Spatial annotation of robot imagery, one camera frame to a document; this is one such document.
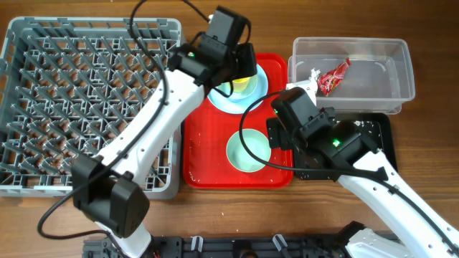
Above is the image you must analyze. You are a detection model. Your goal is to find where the yellow plastic cup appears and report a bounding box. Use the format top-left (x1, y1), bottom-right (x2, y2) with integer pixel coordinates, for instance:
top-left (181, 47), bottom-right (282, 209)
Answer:
top-left (232, 77), bottom-right (250, 92)

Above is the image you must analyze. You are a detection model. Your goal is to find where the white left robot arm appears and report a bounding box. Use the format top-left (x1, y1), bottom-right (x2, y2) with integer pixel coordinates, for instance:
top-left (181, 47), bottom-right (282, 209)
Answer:
top-left (71, 33), bottom-right (256, 257)

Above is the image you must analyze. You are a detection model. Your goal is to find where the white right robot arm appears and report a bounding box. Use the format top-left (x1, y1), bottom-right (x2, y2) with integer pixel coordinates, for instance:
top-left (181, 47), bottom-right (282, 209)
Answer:
top-left (271, 87), bottom-right (458, 257)

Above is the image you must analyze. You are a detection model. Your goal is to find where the black tray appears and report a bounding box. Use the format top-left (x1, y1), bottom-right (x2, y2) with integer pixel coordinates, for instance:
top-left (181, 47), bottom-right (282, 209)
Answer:
top-left (291, 113), bottom-right (399, 181)

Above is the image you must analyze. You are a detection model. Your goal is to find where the grey dishwasher rack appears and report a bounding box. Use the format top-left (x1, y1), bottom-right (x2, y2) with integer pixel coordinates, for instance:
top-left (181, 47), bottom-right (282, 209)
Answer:
top-left (1, 16), bottom-right (185, 198)

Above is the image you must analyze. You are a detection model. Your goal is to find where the light blue plate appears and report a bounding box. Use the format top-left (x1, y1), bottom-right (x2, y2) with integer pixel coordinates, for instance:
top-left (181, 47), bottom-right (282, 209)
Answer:
top-left (207, 64), bottom-right (269, 114)

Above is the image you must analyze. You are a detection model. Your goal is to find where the white napkin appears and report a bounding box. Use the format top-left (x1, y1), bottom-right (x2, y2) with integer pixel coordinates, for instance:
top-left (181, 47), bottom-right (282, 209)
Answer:
top-left (309, 68), bottom-right (321, 84)

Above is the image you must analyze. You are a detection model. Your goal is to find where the red candy wrapper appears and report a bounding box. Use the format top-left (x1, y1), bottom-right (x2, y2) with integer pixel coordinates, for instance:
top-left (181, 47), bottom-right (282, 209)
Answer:
top-left (318, 58), bottom-right (351, 97)

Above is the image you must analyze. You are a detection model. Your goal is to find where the clear plastic bin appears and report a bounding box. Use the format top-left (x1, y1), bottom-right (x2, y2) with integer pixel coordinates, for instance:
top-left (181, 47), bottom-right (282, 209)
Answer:
top-left (288, 37), bottom-right (416, 114)

